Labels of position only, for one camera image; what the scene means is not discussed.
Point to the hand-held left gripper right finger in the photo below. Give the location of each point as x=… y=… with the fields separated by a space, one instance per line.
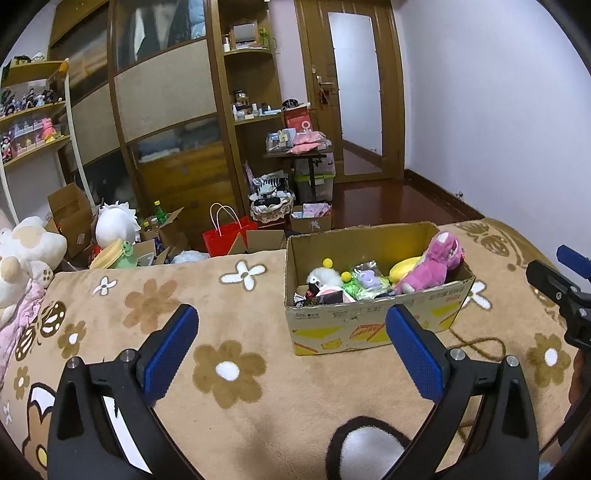
x=413 y=355

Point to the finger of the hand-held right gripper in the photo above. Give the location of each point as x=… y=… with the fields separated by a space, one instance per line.
x=575 y=261
x=547 y=277

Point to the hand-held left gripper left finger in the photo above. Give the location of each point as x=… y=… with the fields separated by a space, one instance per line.
x=171 y=350

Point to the cardboard box with yellow print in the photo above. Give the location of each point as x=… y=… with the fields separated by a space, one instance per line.
x=351 y=330

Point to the pink bear plush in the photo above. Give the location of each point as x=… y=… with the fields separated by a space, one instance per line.
x=429 y=265

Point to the yellow plush toy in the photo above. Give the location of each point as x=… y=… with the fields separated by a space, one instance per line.
x=401 y=270

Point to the purple toy in clear packet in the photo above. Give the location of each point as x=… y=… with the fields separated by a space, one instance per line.
x=369 y=278

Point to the brown flower blanket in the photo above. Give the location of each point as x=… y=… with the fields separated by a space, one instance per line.
x=258 y=323

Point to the green frog plush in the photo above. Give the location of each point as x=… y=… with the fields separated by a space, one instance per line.
x=122 y=256

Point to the cardboard box with bottles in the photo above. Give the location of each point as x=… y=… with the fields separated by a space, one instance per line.
x=171 y=233

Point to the white plush toy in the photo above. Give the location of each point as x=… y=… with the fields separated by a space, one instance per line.
x=325 y=276

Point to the red gift bag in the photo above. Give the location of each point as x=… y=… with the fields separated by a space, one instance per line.
x=226 y=237

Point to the white spiky round plush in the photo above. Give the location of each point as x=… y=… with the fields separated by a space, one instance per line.
x=115 y=224

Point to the green bottle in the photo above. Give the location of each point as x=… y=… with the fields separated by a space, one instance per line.
x=160 y=212

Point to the small flat cardboard box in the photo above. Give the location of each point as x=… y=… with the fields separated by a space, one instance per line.
x=265 y=240

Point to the pink bedding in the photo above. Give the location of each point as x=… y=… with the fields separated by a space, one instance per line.
x=18 y=323

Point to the cardboard box of pink packets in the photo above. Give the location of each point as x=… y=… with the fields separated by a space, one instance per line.
x=314 y=224

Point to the open brown cardboard box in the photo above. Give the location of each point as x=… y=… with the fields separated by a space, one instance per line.
x=69 y=217

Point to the lace-trimmed basket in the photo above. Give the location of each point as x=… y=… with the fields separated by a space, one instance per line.
x=272 y=210

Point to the white and orange cat plush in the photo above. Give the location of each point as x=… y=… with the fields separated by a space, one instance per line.
x=27 y=249

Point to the clear storage bin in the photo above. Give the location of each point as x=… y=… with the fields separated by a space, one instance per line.
x=323 y=184

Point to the black and white striped cloth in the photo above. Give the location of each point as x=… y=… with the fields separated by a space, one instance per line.
x=268 y=182

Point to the small dark table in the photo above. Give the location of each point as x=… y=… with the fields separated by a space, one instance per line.
x=300 y=156

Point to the clear desk organizer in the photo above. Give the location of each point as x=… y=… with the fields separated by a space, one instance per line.
x=279 y=141

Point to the pink packets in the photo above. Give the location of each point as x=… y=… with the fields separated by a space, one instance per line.
x=307 y=141

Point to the yellow toy shelf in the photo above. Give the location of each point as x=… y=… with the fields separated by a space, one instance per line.
x=37 y=147

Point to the wooden wardrobe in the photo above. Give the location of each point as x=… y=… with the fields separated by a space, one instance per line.
x=161 y=92

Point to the red box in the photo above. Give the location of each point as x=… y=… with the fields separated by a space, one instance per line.
x=298 y=120

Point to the wooden corner shelf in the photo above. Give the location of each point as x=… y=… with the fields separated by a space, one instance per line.
x=249 y=92

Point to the wooden door with glass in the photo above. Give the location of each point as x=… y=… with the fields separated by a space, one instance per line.
x=355 y=83

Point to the row of small figurines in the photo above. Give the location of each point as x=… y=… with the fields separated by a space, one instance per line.
x=27 y=99

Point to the wooden picture frame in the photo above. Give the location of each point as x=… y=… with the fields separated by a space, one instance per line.
x=244 y=32

